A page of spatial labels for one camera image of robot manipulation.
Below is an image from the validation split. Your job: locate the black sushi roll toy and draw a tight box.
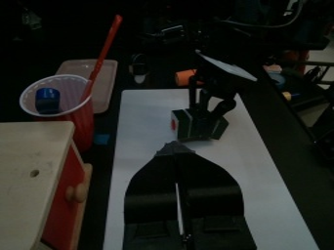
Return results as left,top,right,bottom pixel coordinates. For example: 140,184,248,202
170,108,230,143

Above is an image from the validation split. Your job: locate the black and white small object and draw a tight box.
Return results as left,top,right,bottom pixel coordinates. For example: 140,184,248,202
128,53,151,85

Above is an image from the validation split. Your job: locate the red plastic stick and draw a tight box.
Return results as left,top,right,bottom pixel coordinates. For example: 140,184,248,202
83,14,124,99

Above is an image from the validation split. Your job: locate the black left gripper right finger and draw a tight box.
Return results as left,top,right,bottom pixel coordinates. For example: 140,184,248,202
174,140,258,250

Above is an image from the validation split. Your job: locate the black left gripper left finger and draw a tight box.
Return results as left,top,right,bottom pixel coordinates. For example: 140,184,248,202
123,140,186,250

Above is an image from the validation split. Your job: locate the blue tape patch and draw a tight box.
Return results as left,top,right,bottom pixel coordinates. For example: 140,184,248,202
92,132,112,146

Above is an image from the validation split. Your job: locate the blue bottle cap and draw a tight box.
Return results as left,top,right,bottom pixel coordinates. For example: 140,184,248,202
33,87,63,115

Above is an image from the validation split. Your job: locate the yellow small object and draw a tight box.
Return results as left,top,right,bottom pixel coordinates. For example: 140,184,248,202
281,91,302,102

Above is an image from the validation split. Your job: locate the pink rectangular plate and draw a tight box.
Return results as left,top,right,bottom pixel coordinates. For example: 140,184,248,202
55,58,120,115

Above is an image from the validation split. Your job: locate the wooden toy cabinet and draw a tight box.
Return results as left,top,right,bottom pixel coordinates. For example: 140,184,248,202
0,120,93,250

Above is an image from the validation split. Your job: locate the red plastic cup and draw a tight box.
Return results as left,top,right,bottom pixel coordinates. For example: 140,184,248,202
19,73,96,154

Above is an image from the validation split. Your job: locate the blue round object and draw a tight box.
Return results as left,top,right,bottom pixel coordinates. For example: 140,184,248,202
267,71,287,90

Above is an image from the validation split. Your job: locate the red drawer with wooden knob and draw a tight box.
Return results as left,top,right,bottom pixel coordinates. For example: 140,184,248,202
40,143,88,250

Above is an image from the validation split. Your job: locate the orange cylinder toy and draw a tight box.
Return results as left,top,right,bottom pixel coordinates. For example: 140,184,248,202
174,68,204,88

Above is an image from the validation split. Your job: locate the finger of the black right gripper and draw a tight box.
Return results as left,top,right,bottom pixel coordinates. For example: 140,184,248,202
207,92,239,140
187,75,207,139

